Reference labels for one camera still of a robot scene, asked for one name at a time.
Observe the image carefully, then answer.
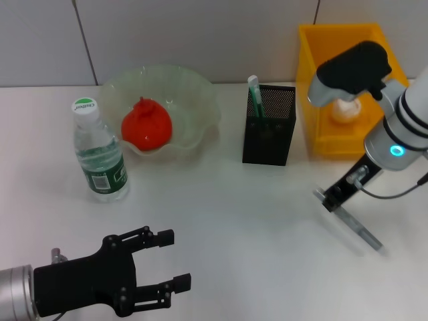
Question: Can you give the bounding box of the clear green label water bottle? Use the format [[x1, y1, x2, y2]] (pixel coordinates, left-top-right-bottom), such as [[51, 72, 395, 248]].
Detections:
[[70, 96, 131, 204]]

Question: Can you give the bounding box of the left arm cable with plug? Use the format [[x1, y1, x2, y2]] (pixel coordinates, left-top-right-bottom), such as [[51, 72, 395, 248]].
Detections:
[[39, 247, 70, 320]]

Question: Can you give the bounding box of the grey marker pen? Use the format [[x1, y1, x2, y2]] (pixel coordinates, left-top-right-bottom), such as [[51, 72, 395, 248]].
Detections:
[[312, 189, 386, 257]]

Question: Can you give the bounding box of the white paper ball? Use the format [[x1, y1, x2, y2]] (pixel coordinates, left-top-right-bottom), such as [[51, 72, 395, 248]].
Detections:
[[330, 98, 362, 124]]

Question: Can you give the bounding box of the red orange toy fruit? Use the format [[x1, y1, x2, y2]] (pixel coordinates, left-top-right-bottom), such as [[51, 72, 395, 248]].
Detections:
[[120, 96, 174, 152]]

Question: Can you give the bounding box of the right arm cable with plug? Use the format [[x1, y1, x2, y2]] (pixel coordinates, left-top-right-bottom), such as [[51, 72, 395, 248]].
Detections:
[[346, 166, 428, 200]]

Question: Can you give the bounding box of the mint green pen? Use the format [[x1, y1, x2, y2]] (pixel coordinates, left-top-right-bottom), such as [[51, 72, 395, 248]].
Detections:
[[247, 75, 267, 120]]

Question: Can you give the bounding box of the yellow plastic bin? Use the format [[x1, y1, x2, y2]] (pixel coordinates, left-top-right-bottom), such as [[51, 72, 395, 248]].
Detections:
[[296, 22, 411, 158]]

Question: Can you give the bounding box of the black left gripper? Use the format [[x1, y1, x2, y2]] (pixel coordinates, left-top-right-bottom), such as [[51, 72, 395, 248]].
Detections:
[[32, 226, 192, 318]]

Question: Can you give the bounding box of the black mesh pen holder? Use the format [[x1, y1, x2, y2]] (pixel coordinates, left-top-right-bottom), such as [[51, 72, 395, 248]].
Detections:
[[242, 84, 297, 167]]

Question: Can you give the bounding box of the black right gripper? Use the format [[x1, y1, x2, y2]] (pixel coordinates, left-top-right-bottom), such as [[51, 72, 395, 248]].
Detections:
[[322, 155, 383, 213]]

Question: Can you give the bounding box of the green glass fruit bowl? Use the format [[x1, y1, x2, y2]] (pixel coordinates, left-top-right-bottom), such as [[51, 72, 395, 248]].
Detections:
[[88, 64, 222, 165]]

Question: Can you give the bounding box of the arm cable with plug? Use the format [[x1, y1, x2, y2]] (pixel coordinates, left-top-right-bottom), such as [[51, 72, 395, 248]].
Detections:
[[346, 166, 428, 200], [39, 247, 70, 320]]

